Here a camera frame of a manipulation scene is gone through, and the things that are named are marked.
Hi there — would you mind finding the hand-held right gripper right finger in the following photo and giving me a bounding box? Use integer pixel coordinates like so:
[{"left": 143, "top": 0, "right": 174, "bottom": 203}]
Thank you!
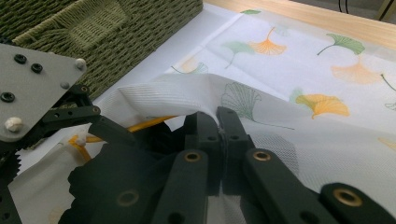
[{"left": 217, "top": 105, "right": 340, "bottom": 224}]

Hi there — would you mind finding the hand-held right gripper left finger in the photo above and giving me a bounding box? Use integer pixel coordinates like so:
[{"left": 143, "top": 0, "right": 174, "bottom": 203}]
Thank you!
[{"left": 150, "top": 111, "right": 222, "bottom": 224}]

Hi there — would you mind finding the green woven basket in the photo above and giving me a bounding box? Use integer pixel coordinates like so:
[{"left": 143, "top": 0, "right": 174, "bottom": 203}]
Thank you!
[{"left": 0, "top": 0, "right": 204, "bottom": 101}]

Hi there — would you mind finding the leaf print mesh laundry bag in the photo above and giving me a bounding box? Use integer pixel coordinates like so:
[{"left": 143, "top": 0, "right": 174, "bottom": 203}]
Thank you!
[{"left": 8, "top": 7, "right": 396, "bottom": 224}]

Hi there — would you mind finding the tan vertical post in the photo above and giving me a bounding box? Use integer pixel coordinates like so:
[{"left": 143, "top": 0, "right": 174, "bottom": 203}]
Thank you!
[{"left": 374, "top": 0, "right": 396, "bottom": 22}]

